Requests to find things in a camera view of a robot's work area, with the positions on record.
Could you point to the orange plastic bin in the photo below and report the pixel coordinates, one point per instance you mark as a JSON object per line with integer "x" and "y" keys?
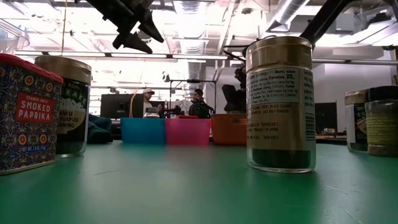
{"x": 228, "y": 130}

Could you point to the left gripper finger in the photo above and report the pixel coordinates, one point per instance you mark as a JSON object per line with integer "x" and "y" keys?
{"x": 132, "y": 42}
{"x": 150, "y": 29}

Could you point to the pink plastic bin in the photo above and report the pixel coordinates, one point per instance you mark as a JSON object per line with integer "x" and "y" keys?
{"x": 188, "y": 132}

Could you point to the dark green cloth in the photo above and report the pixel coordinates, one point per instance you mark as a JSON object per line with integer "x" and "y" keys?
{"x": 99, "y": 130}

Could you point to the large smoked paprika tin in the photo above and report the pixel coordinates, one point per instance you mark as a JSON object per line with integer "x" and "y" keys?
{"x": 31, "y": 124}

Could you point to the black-lid jar yellow-green spice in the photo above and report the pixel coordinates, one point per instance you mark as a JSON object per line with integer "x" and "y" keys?
{"x": 382, "y": 124}

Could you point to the black computer monitor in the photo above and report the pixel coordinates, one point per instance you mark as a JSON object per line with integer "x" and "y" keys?
{"x": 119, "y": 105}

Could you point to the person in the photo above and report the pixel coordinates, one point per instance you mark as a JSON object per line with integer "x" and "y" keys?
{"x": 147, "y": 101}
{"x": 199, "y": 107}

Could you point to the green table mat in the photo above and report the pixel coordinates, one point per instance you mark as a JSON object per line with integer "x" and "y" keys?
{"x": 186, "y": 186}

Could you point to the furikake jar gold lid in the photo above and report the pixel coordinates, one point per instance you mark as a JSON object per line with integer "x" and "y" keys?
{"x": 280, "y": 109}
{"x": 74, "y": 118}
{"x": 356, "y": 124}

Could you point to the small clear glass jar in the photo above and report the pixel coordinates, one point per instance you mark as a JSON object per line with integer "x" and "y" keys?
{"x": 152, "y": 112}

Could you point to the background black robot arm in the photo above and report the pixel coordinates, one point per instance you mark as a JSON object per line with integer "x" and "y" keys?
{"x": 177, "y": 111}

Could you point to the blue plastic bin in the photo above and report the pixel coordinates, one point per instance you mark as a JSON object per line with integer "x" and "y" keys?
{"x": 143, "y": 130}

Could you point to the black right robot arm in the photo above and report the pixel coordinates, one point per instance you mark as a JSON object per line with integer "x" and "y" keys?
{"x": 323, "y": 18}

